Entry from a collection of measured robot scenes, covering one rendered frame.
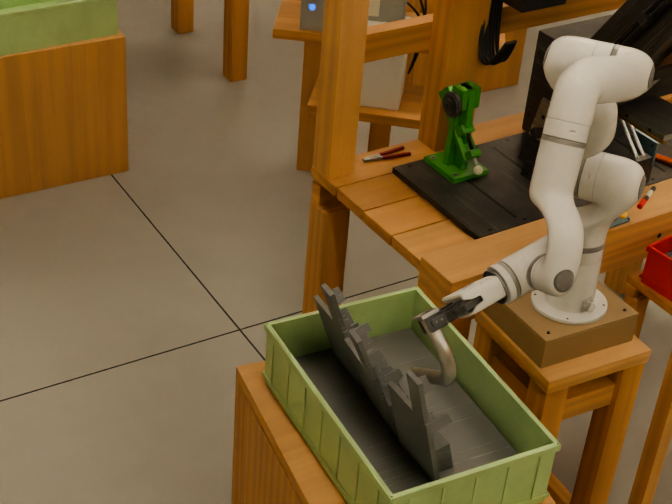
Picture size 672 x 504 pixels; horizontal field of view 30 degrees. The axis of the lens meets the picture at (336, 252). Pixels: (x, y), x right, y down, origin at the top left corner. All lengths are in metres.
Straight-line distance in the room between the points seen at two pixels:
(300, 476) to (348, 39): 1.26
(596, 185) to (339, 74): 0.89
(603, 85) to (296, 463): 1.06
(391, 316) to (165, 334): 1.51
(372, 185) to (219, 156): 1.94
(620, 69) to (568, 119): 0.17
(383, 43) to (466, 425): 1.26
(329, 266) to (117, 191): 1.62
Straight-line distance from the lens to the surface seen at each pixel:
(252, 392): 2.99
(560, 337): 3.05
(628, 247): 3.66
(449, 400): 2.94
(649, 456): 3.76
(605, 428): 3.35
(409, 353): 3.06
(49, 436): 4.07
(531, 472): 2.73
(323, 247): 3.77
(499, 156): 3.83
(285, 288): 4.68
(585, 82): 2.50
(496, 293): 2.47
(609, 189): 2.93
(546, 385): 3.06
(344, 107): 3.54
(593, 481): 3.47
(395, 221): 3.48
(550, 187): 2.50
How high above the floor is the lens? 2.74
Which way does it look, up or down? 34 degrees down
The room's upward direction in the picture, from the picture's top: 5 degrees clockwise
